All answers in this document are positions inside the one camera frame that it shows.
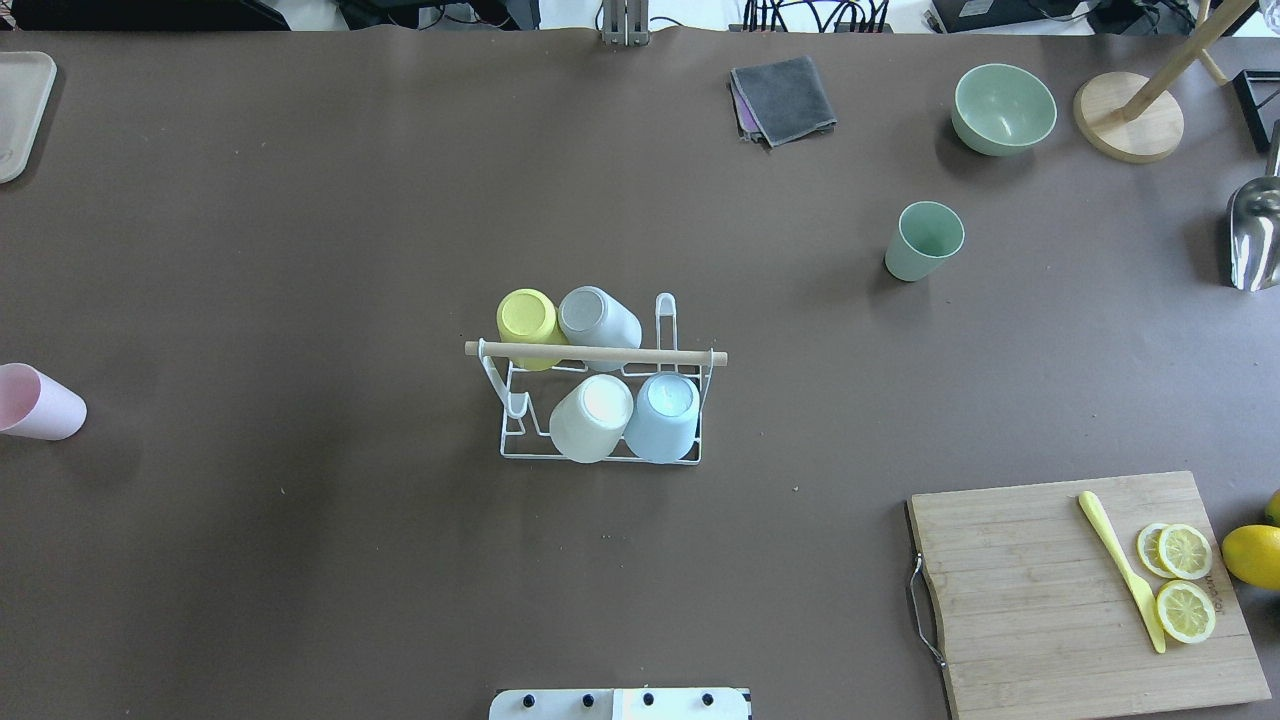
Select green cup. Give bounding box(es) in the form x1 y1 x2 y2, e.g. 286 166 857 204
884 201 966 282

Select pink cup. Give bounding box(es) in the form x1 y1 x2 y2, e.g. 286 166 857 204
1 363 87 441

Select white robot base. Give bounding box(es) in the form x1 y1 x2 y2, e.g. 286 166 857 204
488 687 753 719

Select grey cup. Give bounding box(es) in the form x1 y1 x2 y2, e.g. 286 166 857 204
558 286 643 348

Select light blue cup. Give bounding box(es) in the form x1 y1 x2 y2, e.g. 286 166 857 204
623 372 701 464

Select white cup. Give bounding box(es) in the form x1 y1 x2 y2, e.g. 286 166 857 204
549 374 634 462

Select yellow cup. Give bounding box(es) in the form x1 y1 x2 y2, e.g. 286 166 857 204
495 288 570 346

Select grey folded cloth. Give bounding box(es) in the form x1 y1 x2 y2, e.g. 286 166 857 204
728 55 837 147

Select green bowl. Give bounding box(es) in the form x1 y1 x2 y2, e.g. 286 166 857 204
951 63 1059 158

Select yellow plastic knife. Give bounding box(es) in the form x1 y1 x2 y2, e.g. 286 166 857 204
1078 489 1167 653

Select wooden cutting board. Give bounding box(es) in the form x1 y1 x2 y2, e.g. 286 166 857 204
908 471 1271 719

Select wooden mug tree stand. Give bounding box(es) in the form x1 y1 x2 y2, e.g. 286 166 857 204
1073 1 1253 164

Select upper lemon slice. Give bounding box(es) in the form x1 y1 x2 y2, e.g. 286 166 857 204
1135 523 1213 582

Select lemon slice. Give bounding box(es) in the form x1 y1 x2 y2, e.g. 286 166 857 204
1155 579 1217 644
1135 523 1213 582

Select lower lemon slice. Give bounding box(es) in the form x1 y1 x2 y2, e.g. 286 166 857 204
1155 579 1217 644

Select metal scoop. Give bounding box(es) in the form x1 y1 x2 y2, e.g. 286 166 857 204
1228 123 1279 292

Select yellow lemon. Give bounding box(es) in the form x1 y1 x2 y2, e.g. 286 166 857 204
1221 524 1279 592
1263 489 1280 527

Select beige tray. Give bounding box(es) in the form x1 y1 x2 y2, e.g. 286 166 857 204
1 51 58 184

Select white wire cup holder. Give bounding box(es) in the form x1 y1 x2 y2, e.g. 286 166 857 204
466 293 728 466

